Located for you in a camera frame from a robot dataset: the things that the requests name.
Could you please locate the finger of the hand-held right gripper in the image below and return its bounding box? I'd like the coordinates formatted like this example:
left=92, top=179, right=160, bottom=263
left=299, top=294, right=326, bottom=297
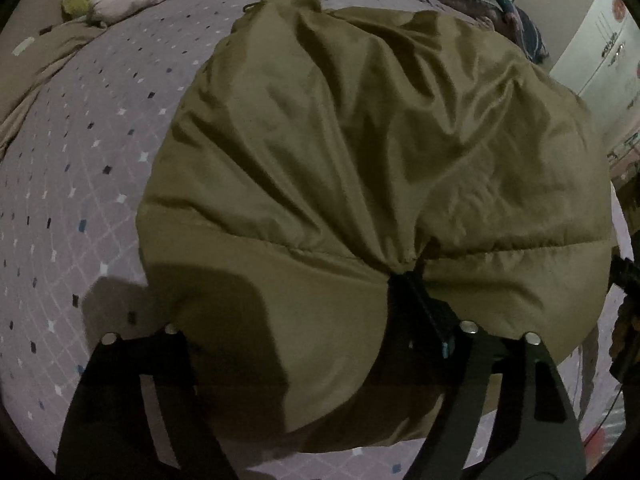
left=606, top=254, right=640, bottom=297

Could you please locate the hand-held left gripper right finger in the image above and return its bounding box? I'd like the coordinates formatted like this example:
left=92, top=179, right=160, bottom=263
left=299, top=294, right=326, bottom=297
left=391, top=272, right=587, bottom=480

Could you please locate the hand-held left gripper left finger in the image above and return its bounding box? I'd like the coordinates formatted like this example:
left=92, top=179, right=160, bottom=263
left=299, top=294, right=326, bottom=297
left=56, top=326, right=236, bottom=480

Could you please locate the olive green jacket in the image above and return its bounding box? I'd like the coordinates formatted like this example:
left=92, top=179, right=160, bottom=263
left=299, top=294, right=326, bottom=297
left=136, top=0, right=617, bottom=456

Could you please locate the white wardrobe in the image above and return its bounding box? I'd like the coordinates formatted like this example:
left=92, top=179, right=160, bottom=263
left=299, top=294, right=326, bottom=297
left=549, top=0, right=640, bottom=128

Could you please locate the purple patterned bed sheet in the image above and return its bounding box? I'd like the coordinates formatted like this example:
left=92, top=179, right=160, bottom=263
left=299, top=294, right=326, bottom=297
left=0, top=0, right=632, bottom=480

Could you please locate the dark patterned pillow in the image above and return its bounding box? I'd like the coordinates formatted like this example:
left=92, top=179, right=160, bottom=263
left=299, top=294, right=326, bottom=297
left=345, top=0, right=551, bottom=64

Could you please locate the beige blanket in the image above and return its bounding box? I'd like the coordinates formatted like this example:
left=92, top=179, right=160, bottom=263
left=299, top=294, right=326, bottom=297
left=0, top=6, right=108, bottom=157

